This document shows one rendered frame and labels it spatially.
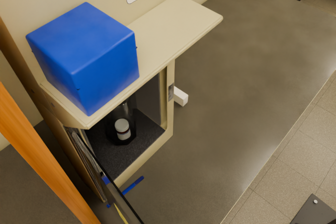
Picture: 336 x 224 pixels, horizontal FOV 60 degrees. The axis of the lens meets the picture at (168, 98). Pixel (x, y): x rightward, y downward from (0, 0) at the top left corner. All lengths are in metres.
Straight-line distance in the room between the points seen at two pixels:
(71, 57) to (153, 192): 0.67
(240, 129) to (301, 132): 1.30
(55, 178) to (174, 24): 0.32
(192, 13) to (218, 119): 0.60
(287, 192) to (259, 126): 1.04
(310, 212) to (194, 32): 1.71
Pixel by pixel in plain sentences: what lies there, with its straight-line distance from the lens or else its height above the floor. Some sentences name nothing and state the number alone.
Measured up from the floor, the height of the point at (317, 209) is 0.01.
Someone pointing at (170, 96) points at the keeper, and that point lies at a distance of 0.83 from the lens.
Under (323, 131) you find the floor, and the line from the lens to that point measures 2.42.
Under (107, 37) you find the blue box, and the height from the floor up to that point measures 1.60.
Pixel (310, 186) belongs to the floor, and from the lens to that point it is 2.17.
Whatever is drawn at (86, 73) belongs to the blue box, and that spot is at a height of 1.59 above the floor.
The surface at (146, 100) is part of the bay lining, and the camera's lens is 0.92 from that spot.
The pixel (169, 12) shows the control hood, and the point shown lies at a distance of 0.56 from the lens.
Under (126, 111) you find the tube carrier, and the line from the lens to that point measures 0.81.
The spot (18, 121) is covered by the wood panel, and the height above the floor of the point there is 1.57.
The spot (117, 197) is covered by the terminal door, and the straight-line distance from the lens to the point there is 0.48.
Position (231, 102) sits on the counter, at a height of 0.94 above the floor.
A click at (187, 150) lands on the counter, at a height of 0.94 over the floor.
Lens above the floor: 1.84
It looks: 53 degrees down
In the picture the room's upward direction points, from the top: straight up
